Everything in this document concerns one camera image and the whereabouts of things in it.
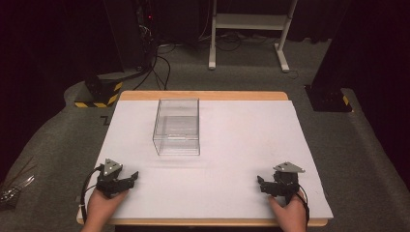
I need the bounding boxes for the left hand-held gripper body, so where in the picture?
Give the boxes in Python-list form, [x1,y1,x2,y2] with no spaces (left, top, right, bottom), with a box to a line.
[95,158,131,199]

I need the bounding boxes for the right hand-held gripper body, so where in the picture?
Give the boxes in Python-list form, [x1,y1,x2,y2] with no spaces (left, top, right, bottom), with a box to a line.
[272,161,306,205]

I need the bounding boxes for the person's left hand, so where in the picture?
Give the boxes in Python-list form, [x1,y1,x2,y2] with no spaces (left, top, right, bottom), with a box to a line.
[86,188,131,225]

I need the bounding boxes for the person's right hand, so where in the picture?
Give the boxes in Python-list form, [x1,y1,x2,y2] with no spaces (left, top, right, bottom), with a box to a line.
[267,188,308,228]

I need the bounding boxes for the white table mat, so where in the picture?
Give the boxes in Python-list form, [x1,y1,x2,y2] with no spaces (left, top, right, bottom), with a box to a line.
[77,99,335,220]

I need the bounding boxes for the clear plastic box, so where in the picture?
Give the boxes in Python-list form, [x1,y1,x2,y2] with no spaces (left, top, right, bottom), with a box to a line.
[152,98,201,157]

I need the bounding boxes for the black yellow striped stand base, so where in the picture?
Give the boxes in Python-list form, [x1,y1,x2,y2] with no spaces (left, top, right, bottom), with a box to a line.
[73,71,125,109]

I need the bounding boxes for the shiny metal stand legs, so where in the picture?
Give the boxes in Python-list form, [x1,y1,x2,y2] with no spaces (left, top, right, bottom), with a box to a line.
[0,157,37,209]

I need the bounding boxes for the wooden table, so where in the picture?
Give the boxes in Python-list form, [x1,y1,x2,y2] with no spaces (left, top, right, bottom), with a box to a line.
[75,90,329,228]

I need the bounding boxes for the dark equipment cabinet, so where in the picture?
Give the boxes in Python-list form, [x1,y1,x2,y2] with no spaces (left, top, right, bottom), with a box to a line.
[102,0,155,73]

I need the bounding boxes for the white metal stand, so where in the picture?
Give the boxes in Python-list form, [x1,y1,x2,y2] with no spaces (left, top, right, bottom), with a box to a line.
[208,0,299,73]

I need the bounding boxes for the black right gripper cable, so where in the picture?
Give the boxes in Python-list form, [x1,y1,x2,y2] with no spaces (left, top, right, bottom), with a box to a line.
[297,184,311,225]

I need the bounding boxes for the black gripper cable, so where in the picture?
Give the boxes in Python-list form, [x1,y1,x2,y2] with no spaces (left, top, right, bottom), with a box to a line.
[79,165,104,224]
[297,184,311,225]

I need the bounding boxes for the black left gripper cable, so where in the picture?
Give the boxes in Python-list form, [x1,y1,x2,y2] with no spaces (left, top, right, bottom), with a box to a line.
[79,165,104,224]

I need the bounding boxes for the black floor cables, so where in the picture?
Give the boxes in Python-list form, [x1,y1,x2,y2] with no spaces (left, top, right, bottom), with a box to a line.
[132,43,177,92]

